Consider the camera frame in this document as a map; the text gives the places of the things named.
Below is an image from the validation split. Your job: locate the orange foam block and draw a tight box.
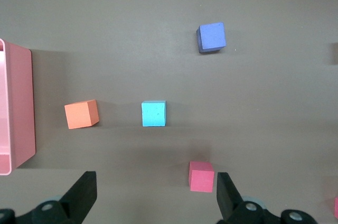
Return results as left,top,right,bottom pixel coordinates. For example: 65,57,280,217
64,99,100,130

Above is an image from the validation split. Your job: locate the purple foam block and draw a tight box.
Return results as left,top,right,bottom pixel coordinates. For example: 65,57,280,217
195,22,227,54

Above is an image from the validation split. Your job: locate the pink plastic bin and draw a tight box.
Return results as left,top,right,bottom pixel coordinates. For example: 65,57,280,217
0,38,36,176

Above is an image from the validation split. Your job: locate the light blue foam block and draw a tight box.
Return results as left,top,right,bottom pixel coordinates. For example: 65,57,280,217
141,100,167,127

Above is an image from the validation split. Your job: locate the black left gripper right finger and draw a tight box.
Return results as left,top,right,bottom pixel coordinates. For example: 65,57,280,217
216,172,316,224

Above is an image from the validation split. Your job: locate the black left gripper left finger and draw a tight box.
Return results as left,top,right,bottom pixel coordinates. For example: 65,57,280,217
0,171,98,224

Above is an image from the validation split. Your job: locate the brown table cover sheet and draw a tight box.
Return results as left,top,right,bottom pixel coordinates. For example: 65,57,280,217
0,0,338,224

